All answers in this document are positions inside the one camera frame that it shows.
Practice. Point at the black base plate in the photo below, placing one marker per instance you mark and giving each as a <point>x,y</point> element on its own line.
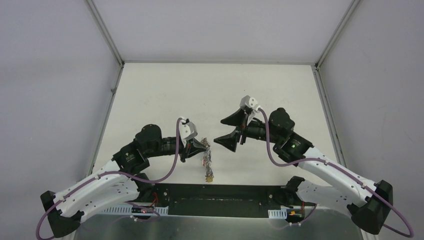
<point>203,200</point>

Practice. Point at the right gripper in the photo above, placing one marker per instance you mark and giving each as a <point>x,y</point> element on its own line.
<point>237,119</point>

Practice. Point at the aluminium frame rail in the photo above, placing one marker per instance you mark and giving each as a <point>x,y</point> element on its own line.
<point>107,192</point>

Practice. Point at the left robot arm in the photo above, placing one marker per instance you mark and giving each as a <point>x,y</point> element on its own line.
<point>128,163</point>

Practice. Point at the white cable duct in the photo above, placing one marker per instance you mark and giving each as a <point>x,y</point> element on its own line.
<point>277,214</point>
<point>127,210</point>

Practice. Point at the right white cable duct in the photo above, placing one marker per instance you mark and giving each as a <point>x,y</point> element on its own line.
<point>277,214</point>

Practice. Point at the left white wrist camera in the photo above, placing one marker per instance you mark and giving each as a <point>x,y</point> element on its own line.
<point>187,129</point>

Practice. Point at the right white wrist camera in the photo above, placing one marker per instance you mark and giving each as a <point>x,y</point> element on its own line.
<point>250,105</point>

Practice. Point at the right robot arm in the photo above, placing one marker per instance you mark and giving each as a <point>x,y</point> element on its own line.
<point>365,201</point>

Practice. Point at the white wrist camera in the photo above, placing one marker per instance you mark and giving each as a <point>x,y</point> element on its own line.
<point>187,129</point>
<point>250,105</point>

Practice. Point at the left white cable duct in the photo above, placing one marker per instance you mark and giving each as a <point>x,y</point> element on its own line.
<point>127,210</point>

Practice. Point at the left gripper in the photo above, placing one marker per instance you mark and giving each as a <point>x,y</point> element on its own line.
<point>189,148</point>

